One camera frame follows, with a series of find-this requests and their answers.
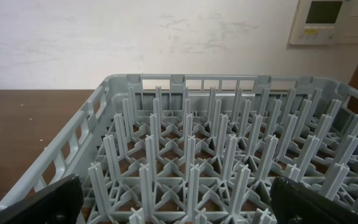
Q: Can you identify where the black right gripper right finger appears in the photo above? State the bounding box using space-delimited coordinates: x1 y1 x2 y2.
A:
270 176 358 224

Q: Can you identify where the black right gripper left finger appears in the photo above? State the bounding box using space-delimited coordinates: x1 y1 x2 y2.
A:
0 174 84 224

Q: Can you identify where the grey plastic dishwasher rack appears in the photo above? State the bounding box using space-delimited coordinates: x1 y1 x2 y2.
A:
0 74 358 223

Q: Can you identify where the beige wall control panel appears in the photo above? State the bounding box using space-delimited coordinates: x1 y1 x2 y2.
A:
288 0 358 45

